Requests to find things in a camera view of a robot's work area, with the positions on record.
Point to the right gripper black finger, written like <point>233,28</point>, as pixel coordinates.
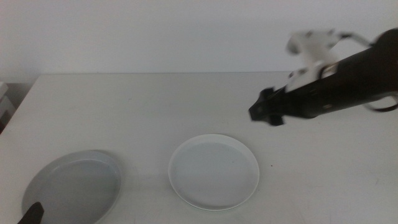
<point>262,107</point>
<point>276,120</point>

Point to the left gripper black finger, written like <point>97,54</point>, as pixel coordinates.
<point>32,214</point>

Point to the grey shallow bowl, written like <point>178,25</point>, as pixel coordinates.
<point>77,186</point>

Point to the white shallow bowl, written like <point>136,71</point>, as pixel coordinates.
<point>214,174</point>

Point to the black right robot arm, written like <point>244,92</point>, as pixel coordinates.
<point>367,74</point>

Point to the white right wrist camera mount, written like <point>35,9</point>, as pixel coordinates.
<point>314,46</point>

